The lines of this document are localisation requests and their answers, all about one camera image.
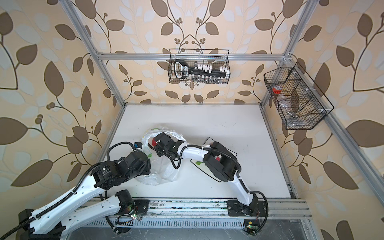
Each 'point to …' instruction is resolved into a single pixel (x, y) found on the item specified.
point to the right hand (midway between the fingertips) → (158, 147)
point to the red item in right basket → (277, 89)
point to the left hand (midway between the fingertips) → (152, 164)
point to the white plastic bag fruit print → (162, 169)
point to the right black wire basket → (296, 98)
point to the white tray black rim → (201, 164)
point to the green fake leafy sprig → (198, 162)
